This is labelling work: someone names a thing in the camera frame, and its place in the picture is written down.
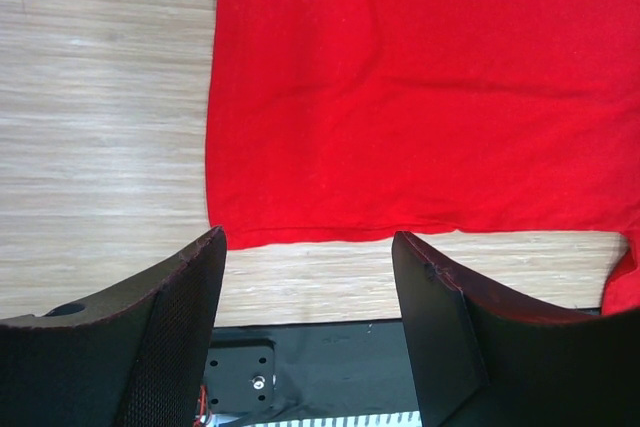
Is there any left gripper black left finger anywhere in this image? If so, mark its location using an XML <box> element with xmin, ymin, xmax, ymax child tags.
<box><xmin>1</xmin><ymin>227</ymin><xmax>227</xmax><ymax>426</ymax></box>

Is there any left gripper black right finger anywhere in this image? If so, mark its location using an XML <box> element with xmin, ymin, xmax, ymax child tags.
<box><xmin>392</xmin><ymin>232</ymin><xmax>639</xmax><ymax>426</ymax></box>

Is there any red t shirt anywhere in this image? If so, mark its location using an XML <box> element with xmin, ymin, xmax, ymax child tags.
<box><xmin>205</xmin><ymin>0</ymin><xmax>639</xmax><ymax>314</ymax></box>

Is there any white slotted cable duct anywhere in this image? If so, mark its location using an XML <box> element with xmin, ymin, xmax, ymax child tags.
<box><xmin>199</xmin><ymin>410</ymin><xmax>422</xmax><ymax>427</ymax></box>

